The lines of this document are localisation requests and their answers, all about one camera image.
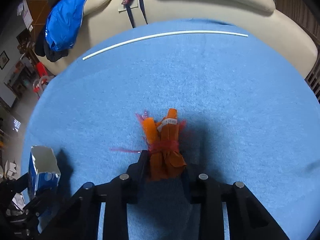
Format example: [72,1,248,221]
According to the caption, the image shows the orange wrapper bundle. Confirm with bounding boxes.
[109,108,188,183]

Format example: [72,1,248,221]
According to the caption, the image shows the blue silver carton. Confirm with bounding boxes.
[28,146,61,200]

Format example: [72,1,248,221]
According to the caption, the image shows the blue fuzzy table cloth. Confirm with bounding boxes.
[22,19,319,239]

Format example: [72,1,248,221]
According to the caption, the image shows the white thin rod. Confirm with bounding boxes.
[82,30,249,61]

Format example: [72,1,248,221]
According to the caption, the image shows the wooden baby crib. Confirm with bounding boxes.
[305,62,320,102]

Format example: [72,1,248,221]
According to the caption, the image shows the dark clothes on sofa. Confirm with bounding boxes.
[34,28,68,62]

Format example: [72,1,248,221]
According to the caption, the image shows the cream leather sofa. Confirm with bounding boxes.
[40,0,318,77]

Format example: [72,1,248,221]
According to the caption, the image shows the blue jacket on sofa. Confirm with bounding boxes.
[45,0,87,52]

